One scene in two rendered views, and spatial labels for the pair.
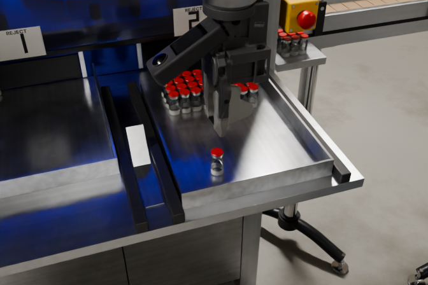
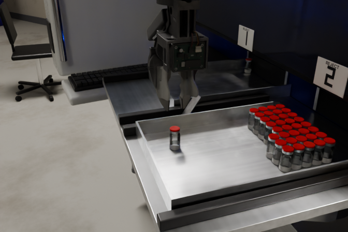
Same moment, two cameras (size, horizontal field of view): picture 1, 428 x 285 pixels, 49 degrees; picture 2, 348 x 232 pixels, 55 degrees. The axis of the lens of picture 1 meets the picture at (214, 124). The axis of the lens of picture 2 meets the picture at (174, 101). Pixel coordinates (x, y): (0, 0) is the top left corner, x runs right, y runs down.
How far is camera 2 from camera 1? 0.85 m
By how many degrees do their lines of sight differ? 76
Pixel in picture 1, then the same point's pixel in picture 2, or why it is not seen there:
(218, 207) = (135, 149)
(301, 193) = (145, 193)
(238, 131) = (234, 159)
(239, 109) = (164, 89)
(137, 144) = (190, 105)
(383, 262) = not seen: outside the picture
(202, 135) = (222, 141)
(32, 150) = not seen: hidden behind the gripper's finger
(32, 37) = (249, 36)
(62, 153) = not seen: hidden behind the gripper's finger
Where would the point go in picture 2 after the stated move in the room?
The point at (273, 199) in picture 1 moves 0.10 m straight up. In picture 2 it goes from (140, 175) to (138, 127)
